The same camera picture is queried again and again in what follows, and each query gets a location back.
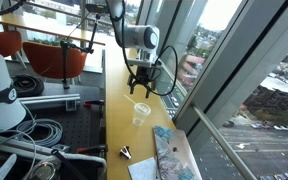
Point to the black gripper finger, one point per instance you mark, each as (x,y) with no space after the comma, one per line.
(131,85)
(148,90)

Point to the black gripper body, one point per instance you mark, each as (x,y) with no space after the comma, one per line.
(146,75)

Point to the clear plastic cup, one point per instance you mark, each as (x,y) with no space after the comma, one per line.
(141,115)

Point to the black clamp orange pad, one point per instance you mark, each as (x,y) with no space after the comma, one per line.
(94,103)
(92,150)

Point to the floral blue pink pouch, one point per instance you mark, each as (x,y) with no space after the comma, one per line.
(175,156)

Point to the grey metal handrail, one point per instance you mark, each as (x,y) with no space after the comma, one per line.
(214,131)

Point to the white notepad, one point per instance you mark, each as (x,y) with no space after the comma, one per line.
(143,170)

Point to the grey window mullion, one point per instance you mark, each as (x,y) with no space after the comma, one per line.
(227,70)

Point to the large orange chair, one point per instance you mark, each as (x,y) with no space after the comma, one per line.
(50,60)

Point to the short aluminium extrusion bar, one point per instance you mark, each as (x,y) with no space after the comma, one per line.
(47,100)

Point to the white padded tube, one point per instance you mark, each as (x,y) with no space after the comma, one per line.
(84,158)

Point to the round shiny metal cap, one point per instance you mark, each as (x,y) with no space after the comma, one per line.
(42,171)

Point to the long aluminium extrusion bar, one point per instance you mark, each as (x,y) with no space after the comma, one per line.
(14,145)

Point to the small orange chair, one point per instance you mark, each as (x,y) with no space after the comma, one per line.
(5,43)

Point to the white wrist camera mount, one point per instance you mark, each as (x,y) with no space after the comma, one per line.
(144,62)

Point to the black camera stand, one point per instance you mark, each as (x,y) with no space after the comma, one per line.
(64,63)

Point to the black flat camera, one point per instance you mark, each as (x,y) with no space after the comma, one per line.
(97,8)

